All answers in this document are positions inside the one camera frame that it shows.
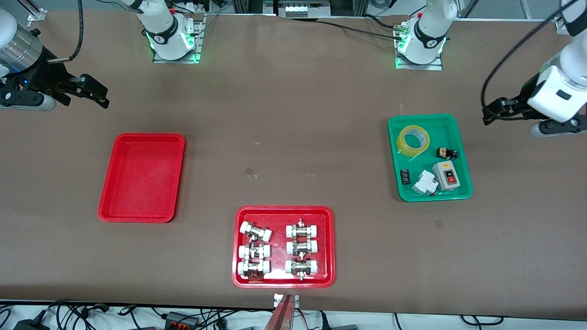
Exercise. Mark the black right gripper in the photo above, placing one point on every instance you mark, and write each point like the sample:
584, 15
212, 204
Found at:
45, 74

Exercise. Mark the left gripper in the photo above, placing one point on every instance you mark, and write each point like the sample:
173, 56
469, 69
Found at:
519, 101

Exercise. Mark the yellow clear tape roll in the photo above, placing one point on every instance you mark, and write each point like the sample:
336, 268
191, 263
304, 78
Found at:
403, 144

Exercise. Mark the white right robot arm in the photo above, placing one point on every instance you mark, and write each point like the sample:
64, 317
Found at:
165, 27

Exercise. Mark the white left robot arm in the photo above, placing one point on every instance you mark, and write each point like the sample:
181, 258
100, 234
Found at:
429, 32

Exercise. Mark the green plastic tray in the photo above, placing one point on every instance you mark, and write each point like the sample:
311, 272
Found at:
424, 121

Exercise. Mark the empty red plastic tray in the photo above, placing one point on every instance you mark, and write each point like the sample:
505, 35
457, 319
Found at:
142, 178

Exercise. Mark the red tray holding fittings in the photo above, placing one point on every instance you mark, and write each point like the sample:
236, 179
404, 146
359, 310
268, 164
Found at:
279, 245

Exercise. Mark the small black gold connector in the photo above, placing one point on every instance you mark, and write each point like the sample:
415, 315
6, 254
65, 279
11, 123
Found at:
447, 153

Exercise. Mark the white circuit breaker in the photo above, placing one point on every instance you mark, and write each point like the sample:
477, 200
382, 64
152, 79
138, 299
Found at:
424, 183

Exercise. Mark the small black terminal block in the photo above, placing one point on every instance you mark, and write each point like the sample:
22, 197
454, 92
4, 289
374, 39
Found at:
404, 177

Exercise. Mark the white metal pipe fitting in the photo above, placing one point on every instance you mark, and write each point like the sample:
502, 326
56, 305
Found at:
254, 251
301, 267
255, 231
302, 230
253, 268
302, 247

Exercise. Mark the white power strip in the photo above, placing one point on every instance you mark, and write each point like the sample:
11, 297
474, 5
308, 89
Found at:
302, 9

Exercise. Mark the black power adapter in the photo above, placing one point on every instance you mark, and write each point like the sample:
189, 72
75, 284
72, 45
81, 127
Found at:
32, 324

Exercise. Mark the red clamp bar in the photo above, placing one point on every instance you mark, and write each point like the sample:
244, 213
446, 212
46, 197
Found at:
280, 316

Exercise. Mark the grey push button switch box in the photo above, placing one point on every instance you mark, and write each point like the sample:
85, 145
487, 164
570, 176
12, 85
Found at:
447, 176

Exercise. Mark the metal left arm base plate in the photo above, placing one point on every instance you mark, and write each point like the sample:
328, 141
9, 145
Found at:
419, 66

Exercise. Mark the aluminium frame profile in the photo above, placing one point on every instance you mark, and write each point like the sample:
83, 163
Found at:
34, 13

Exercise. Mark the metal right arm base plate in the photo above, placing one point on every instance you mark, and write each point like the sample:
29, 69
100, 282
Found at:
197, 46

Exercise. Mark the silver clamp bracket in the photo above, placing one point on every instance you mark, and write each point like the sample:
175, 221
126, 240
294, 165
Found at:
296, 300

